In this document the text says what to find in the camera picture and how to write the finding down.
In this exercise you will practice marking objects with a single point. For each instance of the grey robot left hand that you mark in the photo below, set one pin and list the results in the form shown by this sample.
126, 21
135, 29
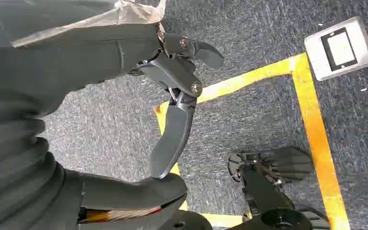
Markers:
85, 60

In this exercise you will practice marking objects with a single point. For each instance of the grey plastic parcel bag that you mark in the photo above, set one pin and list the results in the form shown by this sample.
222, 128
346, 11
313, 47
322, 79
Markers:
123, 12

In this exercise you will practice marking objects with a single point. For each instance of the ribbed grey left arm sleeve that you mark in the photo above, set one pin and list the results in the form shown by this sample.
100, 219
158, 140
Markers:
9, 177

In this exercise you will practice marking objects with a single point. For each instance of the black round robot leg joint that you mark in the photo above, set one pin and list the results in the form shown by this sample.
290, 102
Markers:
187, 222

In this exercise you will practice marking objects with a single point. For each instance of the black robot leg and foot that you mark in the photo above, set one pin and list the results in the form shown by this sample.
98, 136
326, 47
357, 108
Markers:
261, 190

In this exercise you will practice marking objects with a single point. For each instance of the yellow floor tape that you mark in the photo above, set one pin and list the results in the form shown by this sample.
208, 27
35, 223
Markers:
314, 127

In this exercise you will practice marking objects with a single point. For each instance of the silver floor socket plate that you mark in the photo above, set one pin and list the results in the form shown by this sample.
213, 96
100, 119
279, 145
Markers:
340, 48

